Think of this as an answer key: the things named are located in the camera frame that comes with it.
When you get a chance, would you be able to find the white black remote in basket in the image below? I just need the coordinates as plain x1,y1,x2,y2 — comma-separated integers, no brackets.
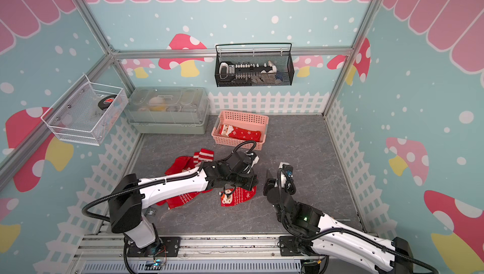
216,62,277,86

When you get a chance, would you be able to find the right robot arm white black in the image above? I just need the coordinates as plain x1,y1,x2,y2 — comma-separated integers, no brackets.
263,163,438,273

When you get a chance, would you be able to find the red white striped sock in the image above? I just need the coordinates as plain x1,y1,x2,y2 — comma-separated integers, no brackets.
220,187,257,207

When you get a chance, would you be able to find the black wire mesh wall basket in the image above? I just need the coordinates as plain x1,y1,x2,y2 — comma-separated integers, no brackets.
214,43,294,87

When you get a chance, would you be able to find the clear lidded storage box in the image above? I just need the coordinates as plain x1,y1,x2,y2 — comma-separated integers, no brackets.
124,86,210,135

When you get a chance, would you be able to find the black red tape measure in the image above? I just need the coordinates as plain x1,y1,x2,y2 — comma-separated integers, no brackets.
98,95,117,111

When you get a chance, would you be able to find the pink plastic basket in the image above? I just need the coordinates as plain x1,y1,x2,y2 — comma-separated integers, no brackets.
211,110,269,150

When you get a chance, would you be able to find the red sock white lettering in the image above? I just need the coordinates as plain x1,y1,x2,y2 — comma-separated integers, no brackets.
156,153,213,209

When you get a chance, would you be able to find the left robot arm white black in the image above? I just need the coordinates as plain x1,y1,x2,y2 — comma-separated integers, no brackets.
81,140,258,250

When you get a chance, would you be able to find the red Santa sock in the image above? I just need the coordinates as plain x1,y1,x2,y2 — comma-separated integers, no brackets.
219,124,262,142

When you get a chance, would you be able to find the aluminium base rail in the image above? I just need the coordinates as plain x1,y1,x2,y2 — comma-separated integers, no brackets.
67,233,394,274

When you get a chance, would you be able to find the white wire wall basket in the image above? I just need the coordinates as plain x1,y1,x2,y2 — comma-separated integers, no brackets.
41,75,128,146

